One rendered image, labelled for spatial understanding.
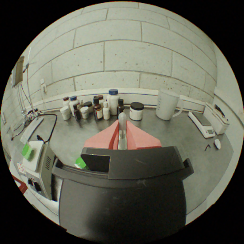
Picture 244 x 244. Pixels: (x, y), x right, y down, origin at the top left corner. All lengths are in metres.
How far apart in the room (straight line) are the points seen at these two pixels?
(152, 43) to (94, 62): 0.39
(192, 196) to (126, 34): 0.81
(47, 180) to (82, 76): 0.58
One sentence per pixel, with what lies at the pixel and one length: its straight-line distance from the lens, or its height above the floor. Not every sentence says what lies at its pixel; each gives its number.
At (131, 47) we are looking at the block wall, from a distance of 0.56.
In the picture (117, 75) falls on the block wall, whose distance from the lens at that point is 0.54.
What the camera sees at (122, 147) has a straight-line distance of 0.15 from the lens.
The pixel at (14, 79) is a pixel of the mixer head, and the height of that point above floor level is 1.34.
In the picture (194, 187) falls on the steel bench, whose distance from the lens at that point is 0.35.
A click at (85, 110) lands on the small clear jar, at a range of 0.44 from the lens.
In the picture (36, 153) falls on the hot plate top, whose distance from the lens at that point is 0.31.
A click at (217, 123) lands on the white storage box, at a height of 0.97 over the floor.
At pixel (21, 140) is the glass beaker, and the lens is 0.28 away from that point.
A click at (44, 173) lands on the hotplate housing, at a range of 0.30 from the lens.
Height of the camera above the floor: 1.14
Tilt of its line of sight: 38 degrees down
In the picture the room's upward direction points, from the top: 1 degrees clockwise
